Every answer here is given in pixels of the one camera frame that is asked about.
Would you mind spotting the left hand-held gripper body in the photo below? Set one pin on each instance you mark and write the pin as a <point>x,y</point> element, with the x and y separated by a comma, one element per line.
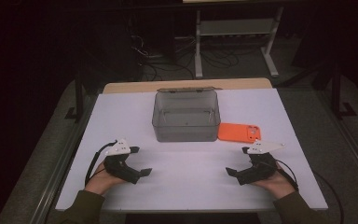
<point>118,163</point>

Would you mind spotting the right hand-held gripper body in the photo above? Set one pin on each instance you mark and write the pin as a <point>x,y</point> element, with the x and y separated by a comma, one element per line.
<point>261,169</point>

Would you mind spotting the orange phone case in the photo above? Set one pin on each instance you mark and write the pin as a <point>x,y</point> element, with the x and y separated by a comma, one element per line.
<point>233,132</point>

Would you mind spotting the grey transparent plastic box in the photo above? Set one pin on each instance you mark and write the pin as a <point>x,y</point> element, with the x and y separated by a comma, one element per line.
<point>185,129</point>

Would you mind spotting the person's right hand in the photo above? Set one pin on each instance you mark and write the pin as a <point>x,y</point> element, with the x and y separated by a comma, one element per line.
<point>278,185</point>

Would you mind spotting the person's left hand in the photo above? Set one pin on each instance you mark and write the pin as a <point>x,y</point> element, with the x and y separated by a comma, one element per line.
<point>101,182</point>

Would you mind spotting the black metal stand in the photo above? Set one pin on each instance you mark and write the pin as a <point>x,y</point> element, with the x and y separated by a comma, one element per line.
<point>79,93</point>
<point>336,93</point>

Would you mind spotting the aluminium rail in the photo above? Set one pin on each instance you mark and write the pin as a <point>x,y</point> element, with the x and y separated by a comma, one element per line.
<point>352,146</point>
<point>56,174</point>

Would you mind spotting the white metal desk frame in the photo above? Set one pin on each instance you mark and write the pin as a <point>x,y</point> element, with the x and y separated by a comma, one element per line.
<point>234,27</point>

